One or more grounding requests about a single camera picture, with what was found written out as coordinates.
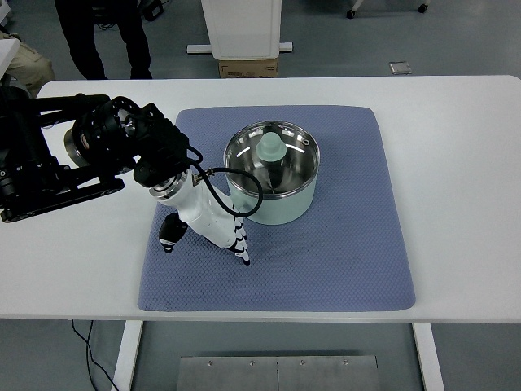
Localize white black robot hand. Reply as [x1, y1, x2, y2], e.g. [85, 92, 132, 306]
[149, 172, 251, 266]

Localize white pedestal cabinet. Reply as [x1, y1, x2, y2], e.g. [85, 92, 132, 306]
[186, 0, 293, 60]

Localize person in khaki trousers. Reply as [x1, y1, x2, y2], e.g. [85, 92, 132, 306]
[1, 26, 55, 98]

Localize white right table leg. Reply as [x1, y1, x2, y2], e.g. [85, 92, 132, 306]
[412, 323, 445, 391]

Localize chair caster wheels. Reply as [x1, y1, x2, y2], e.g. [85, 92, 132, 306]
[345, 1, 431, 20]

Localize black floor cable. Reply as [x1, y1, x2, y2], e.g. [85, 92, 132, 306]
[71, 319, 120, 391]

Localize metal floor socket plate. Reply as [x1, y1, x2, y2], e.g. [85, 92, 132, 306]
[388, 61, 412, 75]

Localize brown cardboard box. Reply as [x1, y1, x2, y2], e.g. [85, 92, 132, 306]
[218, 58, 278, 78]

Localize black equipment on floor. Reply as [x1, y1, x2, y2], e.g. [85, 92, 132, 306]
[138, 0, 164, 21]

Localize blue textured mat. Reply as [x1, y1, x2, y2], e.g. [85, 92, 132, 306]
[138, 106, 416, 312]

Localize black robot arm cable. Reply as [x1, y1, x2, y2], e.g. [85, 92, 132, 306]
[186, 146, 265, 217]

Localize green pot with handle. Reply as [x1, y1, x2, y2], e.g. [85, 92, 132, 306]
[224, 121, 320, 225]

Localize glass lid with green knob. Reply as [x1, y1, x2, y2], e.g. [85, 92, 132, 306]
[224, 121, 320, 200]

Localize white left table leg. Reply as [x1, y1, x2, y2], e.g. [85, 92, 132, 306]
[111, 320, 144, 391]

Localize white table leg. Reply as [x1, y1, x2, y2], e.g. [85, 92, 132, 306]
[111, 320, 144, 391]
[412, 323, 445, 391]

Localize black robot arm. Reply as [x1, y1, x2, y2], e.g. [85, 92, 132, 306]
[1, 86, 250, 264]

